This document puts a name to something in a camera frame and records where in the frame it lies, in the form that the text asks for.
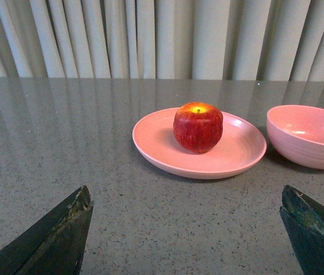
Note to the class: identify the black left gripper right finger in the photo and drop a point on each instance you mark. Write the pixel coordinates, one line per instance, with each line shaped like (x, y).
(303, 219)

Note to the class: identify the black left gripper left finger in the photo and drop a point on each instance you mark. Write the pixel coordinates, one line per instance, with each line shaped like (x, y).
(56, 243)

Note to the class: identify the red apple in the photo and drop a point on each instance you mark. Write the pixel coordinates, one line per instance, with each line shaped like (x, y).
(198, 126)

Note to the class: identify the pink bowl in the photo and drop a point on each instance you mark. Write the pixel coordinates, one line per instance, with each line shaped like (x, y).
(297, 133)

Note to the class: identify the pink plate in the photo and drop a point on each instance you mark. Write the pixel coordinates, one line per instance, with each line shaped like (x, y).
(242, 145)

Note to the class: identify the white pleated curtain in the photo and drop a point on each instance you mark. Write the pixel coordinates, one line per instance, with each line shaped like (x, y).
(206, 40)

